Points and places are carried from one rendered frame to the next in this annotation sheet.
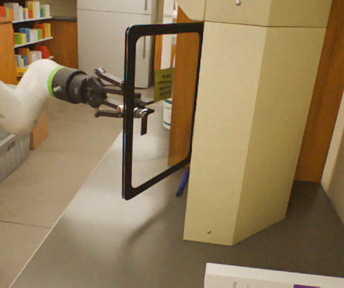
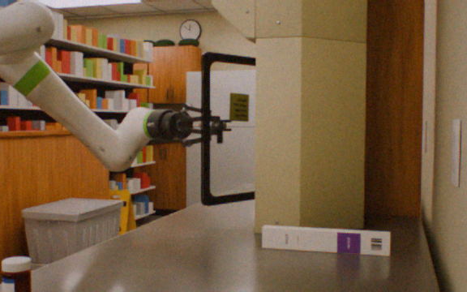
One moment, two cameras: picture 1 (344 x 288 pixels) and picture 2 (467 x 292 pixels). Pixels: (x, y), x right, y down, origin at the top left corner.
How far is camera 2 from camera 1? 0.72 m
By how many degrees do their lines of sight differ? 22
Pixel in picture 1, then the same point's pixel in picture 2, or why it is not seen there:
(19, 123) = (117, 156)
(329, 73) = (404, 99)
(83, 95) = (173, 128)
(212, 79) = (265, 80)
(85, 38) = (195, 161)
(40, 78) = (136, 120)
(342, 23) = (407, 51)
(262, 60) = (302, 62)
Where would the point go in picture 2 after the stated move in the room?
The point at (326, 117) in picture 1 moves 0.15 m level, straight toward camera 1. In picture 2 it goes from (411, 143) to (393, 144)
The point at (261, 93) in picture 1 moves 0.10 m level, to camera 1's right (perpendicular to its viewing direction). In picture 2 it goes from (306, 88) to (349, 88)
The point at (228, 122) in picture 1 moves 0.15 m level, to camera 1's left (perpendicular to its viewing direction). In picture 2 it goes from (281, 114) to (220, 114)
